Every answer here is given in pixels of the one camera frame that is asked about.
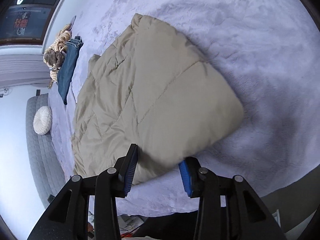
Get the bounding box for round white pleated cushion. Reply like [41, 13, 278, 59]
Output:
[33, 106, 52, 135]

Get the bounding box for beige puffer jacket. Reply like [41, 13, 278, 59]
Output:
[71, 14, 244, 184]

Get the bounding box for lavender plush bed blanket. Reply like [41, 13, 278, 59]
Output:
[49, 0, 319, 217]

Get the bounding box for dark framed window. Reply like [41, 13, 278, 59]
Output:
[1, 0, 60, 46]

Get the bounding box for brown fuzzy garment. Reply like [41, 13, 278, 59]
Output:
[43, 49, 65, 69]

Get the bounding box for tan striped knit garment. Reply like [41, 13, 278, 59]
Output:
[45, 23, 72, 89]

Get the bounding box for folded blue jeans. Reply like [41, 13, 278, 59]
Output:
[57, 36, 84, 105]

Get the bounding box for grey window curtain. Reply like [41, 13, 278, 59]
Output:
[0, 54, 50, 88]

